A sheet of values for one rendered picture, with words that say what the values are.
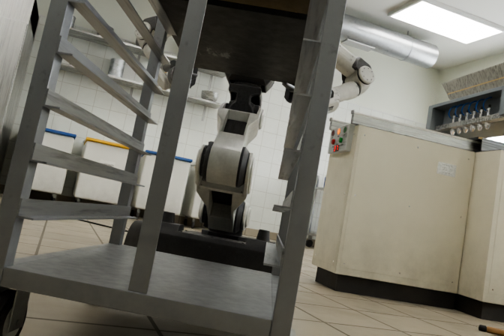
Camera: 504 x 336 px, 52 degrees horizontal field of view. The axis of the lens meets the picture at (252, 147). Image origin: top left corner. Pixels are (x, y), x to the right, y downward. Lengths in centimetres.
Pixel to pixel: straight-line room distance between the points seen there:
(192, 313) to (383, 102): 718
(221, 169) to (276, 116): 530
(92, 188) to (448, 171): 390
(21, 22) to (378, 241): 420
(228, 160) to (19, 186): 95
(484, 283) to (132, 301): 219
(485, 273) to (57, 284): 227
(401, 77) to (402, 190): 547
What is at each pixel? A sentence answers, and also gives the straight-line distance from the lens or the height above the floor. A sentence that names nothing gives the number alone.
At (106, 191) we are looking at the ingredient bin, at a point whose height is 24.
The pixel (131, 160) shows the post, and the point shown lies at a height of 38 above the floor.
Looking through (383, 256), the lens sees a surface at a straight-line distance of 272.
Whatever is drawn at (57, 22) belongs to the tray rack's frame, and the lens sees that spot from 93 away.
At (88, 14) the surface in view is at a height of 59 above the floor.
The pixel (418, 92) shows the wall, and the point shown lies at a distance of 828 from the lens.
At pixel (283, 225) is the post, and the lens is 141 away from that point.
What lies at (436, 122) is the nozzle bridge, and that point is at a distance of 346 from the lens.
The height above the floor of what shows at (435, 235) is 36.
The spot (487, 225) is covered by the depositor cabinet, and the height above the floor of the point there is 45.
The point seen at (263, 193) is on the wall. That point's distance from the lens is 688.
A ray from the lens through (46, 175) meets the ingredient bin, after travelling 574.
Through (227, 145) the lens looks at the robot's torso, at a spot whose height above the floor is 51.
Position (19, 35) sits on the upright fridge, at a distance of 567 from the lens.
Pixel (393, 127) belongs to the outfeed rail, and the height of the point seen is 86.
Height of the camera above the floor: 30
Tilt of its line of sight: 7 degrees up
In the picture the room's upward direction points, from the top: 11 degrees clockwise
